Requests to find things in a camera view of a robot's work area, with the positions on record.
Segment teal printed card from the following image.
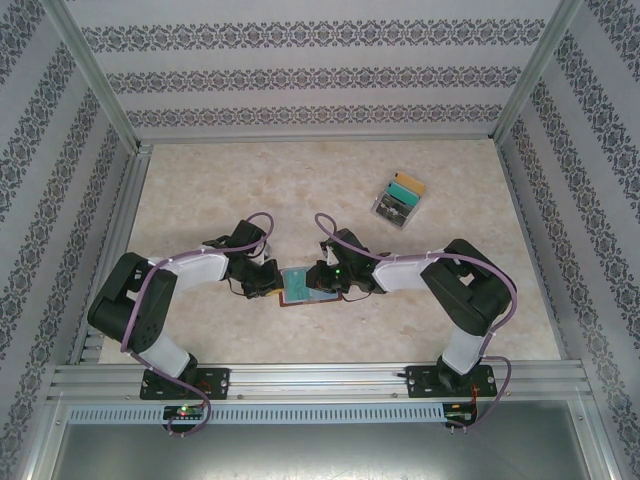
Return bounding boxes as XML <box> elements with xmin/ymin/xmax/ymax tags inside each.
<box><xmin>282</xmin><ymin>268</ymin><xmax>310</xmax><ymax>304</ymax></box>

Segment brown leather card holder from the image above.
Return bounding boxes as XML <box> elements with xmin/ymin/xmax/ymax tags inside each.
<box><xmin>278</xmin><ymin>267</ymin><xmax>346</xmax><ymax>309</ymax></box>

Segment clear acrylic card box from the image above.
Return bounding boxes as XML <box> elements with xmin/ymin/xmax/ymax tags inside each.
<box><xmin>369</xmin><ymin>170</ymin><xmax>428</xmax><ymax>231</ymax></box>

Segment black VIP card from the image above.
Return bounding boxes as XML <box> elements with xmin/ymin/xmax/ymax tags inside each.
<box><xmin>377</xmin><ymin>195</ymin><xmax>414</xmax><ymax>224</ymax></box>

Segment plain teal card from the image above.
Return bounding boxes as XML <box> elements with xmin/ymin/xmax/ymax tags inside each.
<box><xmin>385</xmin><ymin>180</ymin><xmax>420</xmax><ymax>209</ymax></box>

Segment yellow plastic card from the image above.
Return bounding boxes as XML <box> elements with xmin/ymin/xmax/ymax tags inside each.
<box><xmin>391</xmin><ymin>170</ymin><xmax>428</xmax><ymax>199</ymax></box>

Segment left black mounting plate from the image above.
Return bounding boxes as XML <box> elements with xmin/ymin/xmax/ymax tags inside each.
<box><xmin>138</xmin><ymin>366</ymin><xmax>233</xmax><ymax>402</ymax></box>

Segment black mounting plate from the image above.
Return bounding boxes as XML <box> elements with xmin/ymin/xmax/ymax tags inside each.
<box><xmin>138</xmin><ymin>366</ymin><xmax>233</xmax><ymax>402</ymax></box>
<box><xmin>404</xmin><ymin>363</ymin><xmax>497</xmax><ymax>400</ymax></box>

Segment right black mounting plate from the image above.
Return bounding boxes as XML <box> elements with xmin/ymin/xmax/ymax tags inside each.
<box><xmin>404</xmin><ymin>363</ymin><xmax>497</xmax><ymax>400</ymax></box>

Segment left controller circuit board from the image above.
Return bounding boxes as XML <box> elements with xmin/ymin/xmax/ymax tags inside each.
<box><xmin>163</xmin><ymin>404</ymin><xmax>206</xmax><ymax>421</ymax></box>

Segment controller circuit board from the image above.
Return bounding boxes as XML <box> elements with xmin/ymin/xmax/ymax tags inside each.
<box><xmin>163</xmin><ymin>404</ymin><xmax>206</xmax><ymax>421</ymax></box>
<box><xmin>444</xmin><ymin>407</ymin><xmax>480</xmax><ymax>425</ymax></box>

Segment grey metal panel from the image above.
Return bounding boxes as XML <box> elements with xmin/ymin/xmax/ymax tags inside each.
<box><xmin>49</xmin><ymin>422</ymin><xmax>619</xmax><ymax>480</ymax></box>

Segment right controller circuit board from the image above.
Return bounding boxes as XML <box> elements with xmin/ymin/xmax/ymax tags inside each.
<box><xmin>444</xmin><ymin>407</ymin><xmax>480</xmax><ymax>425</ymax></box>

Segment left thin black cable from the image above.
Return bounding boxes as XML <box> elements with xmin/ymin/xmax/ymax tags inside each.
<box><xmin>227</xmin><ymin>277</ymin><xmax>261</xmax><ymax>300</ymax></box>

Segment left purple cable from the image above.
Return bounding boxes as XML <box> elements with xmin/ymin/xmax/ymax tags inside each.
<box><xmin>121</xmin><ymin>212</ymin><xmax>275</xmax><ymax>439</ymax></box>

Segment purple cable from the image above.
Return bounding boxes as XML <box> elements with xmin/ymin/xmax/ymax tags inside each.
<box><xmin>313</xmin><ymin>213</ymin><xmax>519</xmax><ymax>435</ymax></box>
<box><xmin>121</xmin><ymin>212</ymin><xmax>275</xmax><ymax>439</ymax></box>

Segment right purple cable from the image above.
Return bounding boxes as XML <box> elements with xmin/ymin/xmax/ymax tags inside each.
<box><xmin>313</xmin><ymin>213</ymin><xmax>519</xmax><ymax>435</ymax></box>

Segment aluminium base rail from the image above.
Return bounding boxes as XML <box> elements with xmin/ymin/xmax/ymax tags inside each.
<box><xmin>47</xmin><ymin>360</ymin><xmax>594</xmax><ymax>404</ymax></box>

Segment slotted grey cable duct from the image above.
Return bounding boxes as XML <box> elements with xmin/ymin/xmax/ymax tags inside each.
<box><xmin>66</xmin><ymin>402</ymin><xmax>447</xmax><ymax>425</ymax></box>

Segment short aluminium frame rail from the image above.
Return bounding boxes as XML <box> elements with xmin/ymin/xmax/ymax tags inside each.
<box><xmin>137</xmin><ymin>133</ymin><xmax>501</xmax><ymax>147</ymax></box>

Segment aluminium frame post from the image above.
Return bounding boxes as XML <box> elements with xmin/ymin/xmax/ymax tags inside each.
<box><xmin>489</xmin><ymin>0</ymin><xmax>586</xmax><ymax>146</ymax></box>
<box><xmin>38</xmin><ymin>0</ymin><xmax>154</xmax><ymax>154</ymax></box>

